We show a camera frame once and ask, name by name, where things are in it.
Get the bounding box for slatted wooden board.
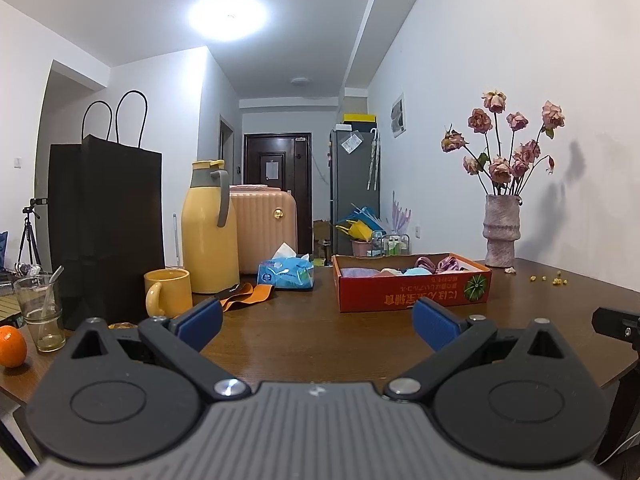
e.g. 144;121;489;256
0;292;23;331

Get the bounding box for blue soft tissue pack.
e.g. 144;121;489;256
257;242;316;292

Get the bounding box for pink ribbed vase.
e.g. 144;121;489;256
482;194;522;268

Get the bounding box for pink satin scrunchie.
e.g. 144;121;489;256
414;255;462;275

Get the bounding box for dark brown entrance door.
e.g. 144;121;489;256
243;132;313;256

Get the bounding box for blue and yellow bags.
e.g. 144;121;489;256
336;205;386;241

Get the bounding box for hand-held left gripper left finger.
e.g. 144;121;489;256
70;297;252;402

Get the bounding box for clear drinking glass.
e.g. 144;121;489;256
13;266;67;353

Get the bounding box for folded white umbrella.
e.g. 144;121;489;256
367;128;381;191

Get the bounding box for spoon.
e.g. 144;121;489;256
40;266;65;326

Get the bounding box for orange strap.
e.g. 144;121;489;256
220;282;276;313

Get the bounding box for grey refrigerator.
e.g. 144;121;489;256
329;127;381;257

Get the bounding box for yellow thermos jug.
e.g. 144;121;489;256
181;159;241;295

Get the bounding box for red cardboard box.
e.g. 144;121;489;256
331;253;492;313

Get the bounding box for peach suitcase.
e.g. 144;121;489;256
229;185;297;275

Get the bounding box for white wall panel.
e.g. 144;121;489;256
390;92;406;138

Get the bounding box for black paper bag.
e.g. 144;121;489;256
47;90;166;331

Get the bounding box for dried pink roses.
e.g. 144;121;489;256
440;90;566;197

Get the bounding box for clear jars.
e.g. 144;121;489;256
369;234;411;257

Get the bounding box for hallway side door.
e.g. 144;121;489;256
219;115;236;188

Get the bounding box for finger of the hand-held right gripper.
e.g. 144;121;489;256
592;307;640;351

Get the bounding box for yellow mug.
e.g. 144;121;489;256
144;268;193;318

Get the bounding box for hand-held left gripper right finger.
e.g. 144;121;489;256
382;297;566;403

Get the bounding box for purple feather decoration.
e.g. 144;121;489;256
391;191;413;236

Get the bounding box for black tripod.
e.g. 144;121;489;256
17;197;48;268

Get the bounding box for orange fruit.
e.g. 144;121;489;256
0;325;27;368

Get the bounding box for round ceiling light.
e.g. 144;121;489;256
189;0;268;43

